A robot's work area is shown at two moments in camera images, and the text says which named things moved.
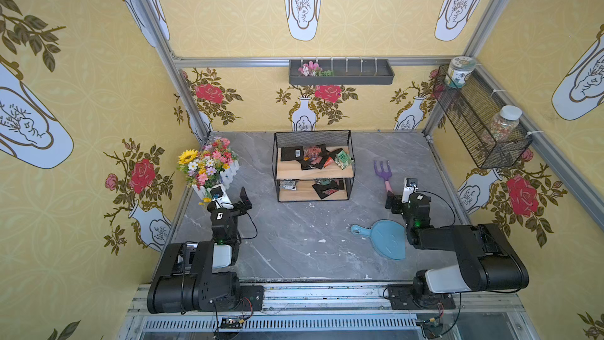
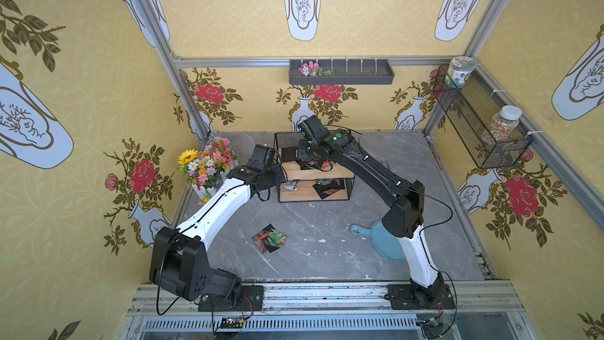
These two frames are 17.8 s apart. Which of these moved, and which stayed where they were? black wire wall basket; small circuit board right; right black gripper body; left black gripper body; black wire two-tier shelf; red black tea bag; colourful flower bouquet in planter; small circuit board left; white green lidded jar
Moved: right black gripper body; left black gripper body; red black tea bag
Stayed: white green lidded jar; black wire two-tier shelf; small circuit board right; small circuit board left; colourful flower bouquet in planter; black wire wall basket
